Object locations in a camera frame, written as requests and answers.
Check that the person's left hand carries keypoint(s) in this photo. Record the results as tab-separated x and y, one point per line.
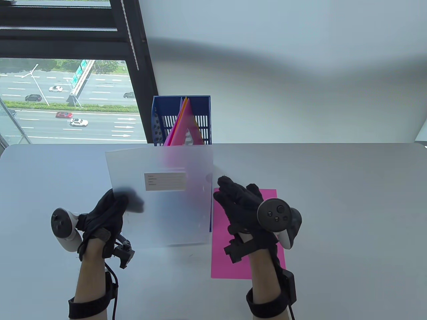
103	216

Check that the person's right hand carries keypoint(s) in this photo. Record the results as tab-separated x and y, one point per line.
240	206

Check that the pink cardstock sheet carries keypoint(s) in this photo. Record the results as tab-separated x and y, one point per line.
230	266

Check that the clear L-shaped folder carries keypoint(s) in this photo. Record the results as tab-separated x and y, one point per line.
166	213

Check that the pink L-shaped folder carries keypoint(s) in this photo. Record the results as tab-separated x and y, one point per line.
197	140
173	133

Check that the orange cardstock sheet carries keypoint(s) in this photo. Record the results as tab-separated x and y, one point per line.
184	101

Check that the blue perforated file holder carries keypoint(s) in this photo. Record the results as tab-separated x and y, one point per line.
160	110

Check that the person's left forearm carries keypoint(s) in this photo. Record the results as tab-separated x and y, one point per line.
91	276

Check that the person's right forearm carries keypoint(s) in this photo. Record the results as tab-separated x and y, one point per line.
265	276

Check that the black forearm box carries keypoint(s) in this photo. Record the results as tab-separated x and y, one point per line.
289	286

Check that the grey right hand controller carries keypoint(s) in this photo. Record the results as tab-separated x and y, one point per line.
277	215

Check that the grey hand controller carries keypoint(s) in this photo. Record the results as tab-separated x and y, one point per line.
277	215
63	230

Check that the grey left hand controller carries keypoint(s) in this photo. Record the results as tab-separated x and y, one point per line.
63	230

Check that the grey slanted window bar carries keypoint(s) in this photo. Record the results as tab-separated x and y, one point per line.
15	121

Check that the green road sign gantry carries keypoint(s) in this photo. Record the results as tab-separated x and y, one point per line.
80	76

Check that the white street lamp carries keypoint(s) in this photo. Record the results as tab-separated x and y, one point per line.
40	88

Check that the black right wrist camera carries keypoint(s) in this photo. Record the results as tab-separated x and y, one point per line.
238	251

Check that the black window frame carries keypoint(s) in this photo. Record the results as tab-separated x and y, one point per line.
140	50

